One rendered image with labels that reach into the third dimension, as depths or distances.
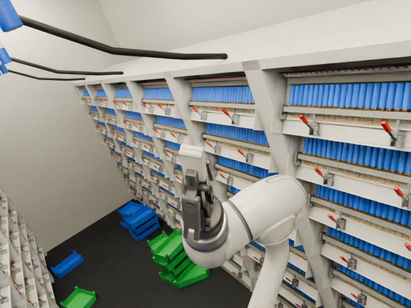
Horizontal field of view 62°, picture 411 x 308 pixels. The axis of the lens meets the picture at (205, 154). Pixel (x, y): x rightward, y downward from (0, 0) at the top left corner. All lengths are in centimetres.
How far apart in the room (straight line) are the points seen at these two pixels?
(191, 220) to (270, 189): 27
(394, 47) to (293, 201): 40
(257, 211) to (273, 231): 6
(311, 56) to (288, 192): 42
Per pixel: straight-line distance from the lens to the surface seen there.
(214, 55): 140
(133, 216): 405
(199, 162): 44
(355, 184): 118
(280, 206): 74
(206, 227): 61
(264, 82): 120
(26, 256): 381
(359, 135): 105
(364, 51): 92
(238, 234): 72
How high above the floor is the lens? 193
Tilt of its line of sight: 21 degrees down
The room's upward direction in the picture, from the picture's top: 23 degrees counter-clockwise
